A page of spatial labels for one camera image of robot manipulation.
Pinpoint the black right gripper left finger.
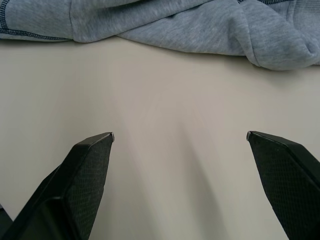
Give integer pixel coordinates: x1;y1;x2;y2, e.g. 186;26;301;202
0;131;116;240

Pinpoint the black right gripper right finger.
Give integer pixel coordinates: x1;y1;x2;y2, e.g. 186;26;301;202
246;130;320;240

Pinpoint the light blue zip-up sweatshirt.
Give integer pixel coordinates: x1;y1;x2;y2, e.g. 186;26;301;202
0;0;320;71

